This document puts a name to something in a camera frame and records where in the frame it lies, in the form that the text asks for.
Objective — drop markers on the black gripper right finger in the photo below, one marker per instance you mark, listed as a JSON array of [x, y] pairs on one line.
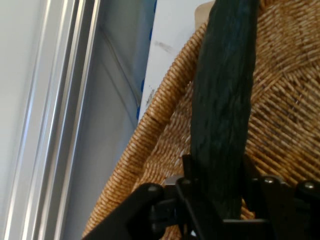
[[287, 212]]

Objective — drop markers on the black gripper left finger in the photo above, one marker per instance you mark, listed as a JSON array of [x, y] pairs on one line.
[[140, 212]]

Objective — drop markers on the dark green toy cucumber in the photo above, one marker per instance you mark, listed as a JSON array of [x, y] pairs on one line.
[[222, 100]]

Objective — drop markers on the aluminium wall rail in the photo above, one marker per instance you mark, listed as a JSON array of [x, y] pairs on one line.
[[50, 100]]

